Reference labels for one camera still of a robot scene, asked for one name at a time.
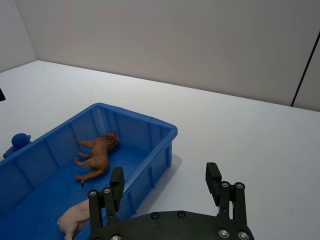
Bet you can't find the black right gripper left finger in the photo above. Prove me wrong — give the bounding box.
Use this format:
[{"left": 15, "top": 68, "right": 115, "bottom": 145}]
[{"left": 87, "top": 166, "right": 125, "bottom": 230}]

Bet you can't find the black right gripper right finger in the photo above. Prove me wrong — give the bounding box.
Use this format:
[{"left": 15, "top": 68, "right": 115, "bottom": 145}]
[{"left": 204, "top": 162, "right": 249, "bottom": 222}]

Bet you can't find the brown toy lion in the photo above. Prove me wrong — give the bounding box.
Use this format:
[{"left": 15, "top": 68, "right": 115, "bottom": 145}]
[{"left": 73, "top": 130, "right": 120, "bottom": 188}]

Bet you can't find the blue plastic bin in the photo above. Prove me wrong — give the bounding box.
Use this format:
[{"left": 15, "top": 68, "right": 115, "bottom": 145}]
[{"left": 0, "top": 102, "right": 179, "bottom": 240}]

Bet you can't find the pink toy pig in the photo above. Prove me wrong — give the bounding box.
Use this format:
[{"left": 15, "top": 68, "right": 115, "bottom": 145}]
[{"left": 57, "top": 199, "right": 91, "bottom": 240}]

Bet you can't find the blue toy figure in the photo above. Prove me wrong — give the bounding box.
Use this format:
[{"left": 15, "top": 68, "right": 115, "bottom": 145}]
[{"left": 2, "top": 133, "right": 33, "bottom": 159}]

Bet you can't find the thin black cable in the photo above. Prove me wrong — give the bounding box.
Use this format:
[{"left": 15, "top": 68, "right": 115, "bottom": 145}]
[{"left": 290, "top": 27, "right": 320, "bottom": 107}]

